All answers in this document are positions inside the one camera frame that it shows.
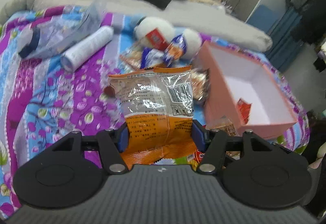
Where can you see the clear bread snack pack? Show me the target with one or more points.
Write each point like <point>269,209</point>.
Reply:
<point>200,85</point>

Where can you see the red foil snack bag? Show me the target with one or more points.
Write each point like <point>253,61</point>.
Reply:
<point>244,108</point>

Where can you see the colourful floral bed sheet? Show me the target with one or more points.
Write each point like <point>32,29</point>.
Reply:
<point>41,102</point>

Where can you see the grey blanket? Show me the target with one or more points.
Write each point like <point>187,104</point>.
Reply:
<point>198,16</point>

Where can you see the brown patterned snack packet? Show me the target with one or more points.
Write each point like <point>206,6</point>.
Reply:
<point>132,56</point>

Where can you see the translucent plastic bag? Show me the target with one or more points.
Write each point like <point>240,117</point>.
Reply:
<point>53,37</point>

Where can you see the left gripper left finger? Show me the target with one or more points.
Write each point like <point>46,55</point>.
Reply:
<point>112,143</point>

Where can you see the small red snack packet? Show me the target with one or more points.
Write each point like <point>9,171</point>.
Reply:
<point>157,40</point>

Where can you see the pink cardboard box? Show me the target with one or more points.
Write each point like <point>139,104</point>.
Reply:
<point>232,76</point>

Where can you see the white cylindrical tube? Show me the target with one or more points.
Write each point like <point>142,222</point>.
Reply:
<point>79,53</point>

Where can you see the white plush toy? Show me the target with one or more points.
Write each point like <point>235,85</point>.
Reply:
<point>144,25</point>

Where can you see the orange silver snack bag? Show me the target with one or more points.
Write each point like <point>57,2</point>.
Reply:
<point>157,105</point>

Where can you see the blue white snack packet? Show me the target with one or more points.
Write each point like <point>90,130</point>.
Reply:
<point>151,57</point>

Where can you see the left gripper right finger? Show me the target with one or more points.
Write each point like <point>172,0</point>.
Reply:
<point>213,144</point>

